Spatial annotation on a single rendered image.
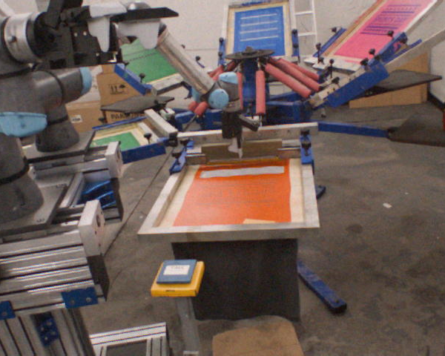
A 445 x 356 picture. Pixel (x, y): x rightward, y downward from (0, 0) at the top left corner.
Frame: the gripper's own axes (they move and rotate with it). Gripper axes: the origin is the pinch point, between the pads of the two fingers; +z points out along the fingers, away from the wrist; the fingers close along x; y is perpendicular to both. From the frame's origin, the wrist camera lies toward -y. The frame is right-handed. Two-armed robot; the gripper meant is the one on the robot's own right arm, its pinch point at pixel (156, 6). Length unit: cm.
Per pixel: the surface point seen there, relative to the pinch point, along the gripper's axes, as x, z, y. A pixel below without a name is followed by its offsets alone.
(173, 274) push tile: -39, -25, 66
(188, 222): -69, -33, 63
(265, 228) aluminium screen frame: -63, -4, 61
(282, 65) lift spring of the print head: -195, -25, 18
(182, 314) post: -41, -25, 81
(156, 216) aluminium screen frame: -66, -43, 60
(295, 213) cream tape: -79, 2, 62
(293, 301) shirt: -78, 1, 96
